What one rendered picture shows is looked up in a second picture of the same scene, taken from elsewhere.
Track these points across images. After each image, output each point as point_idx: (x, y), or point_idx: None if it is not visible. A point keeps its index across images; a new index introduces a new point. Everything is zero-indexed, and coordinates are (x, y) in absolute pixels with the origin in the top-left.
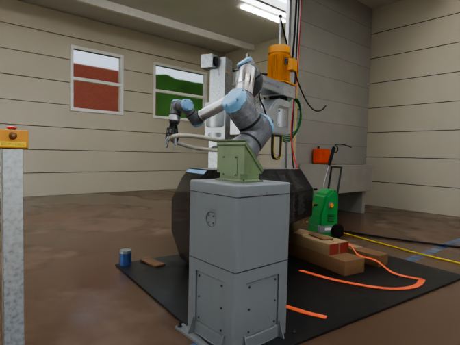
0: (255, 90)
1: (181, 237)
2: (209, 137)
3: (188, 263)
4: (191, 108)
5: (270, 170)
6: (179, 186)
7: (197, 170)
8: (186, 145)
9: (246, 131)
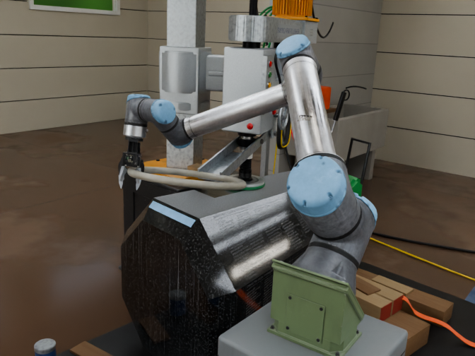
0: None
1: (143, 317)
2: (215, 184)
3: None
4: (172, 119)
5: None
6: (138, 232)
7: (174, 210)
8: (153, 170)
9: (332, 242)
